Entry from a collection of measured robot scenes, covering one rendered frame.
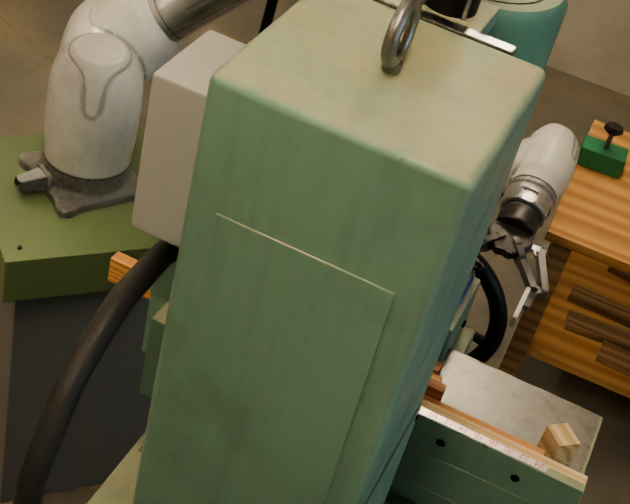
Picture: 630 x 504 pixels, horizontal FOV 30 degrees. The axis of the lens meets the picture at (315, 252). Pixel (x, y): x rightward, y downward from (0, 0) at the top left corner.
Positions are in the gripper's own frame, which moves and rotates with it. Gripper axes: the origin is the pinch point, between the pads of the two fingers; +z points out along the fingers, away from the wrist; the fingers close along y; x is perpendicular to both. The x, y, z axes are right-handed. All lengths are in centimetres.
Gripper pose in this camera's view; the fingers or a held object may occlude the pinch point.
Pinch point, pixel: (478, 300)
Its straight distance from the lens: 206.2
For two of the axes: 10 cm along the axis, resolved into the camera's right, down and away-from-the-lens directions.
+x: -0.5, 5.4, 8.4
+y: 8.9, 4.0, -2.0
